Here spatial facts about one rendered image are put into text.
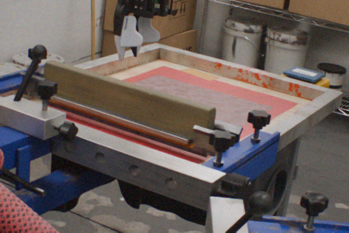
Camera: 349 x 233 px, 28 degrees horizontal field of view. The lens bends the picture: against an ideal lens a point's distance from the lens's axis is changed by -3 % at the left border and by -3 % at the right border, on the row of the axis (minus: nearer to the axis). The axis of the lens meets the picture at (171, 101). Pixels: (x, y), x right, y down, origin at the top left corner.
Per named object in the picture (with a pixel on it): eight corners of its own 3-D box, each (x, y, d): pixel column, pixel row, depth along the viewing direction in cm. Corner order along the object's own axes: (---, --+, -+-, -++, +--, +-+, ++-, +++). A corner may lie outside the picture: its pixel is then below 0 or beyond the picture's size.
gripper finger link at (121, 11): (115, 35, 136) (126, -10, 135) (109, 34, 137) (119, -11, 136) (128, 37, 140) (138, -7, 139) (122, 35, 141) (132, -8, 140)
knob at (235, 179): (216, 202, 116) (223, 161, 113) (247, 213, 113) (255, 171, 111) (194, 218, 109) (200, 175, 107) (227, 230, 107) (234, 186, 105)
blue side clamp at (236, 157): (253, 157, 147) (258, 125, 145) (275, 163, 145) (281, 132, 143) (181, 205, 122) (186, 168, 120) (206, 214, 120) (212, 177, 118)
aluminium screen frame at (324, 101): (154, 55, 212) (155, 42, 211) (341, 106, 185) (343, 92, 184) (-43, 115, 146) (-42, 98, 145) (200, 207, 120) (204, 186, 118)
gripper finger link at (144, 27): (154, 62, 143) (155, 19, 139) (130, 55, 146) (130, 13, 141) (162, 57, 145) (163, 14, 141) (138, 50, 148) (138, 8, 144)
